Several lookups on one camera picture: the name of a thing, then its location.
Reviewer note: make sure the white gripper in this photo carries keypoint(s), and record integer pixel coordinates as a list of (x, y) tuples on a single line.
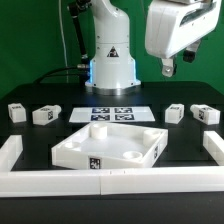
[(172, 26)]

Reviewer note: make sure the white square table top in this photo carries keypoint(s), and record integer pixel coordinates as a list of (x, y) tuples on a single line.
[(110, 146)]

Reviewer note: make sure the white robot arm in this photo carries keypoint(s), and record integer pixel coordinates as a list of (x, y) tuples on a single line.
[(112, 69)]

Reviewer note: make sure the white fiducial marker sheet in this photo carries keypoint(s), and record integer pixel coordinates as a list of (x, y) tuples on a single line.
[(112, 114)]

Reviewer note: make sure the white U-shaped fence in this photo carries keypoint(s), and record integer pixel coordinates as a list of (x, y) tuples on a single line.
[(101, 182)]

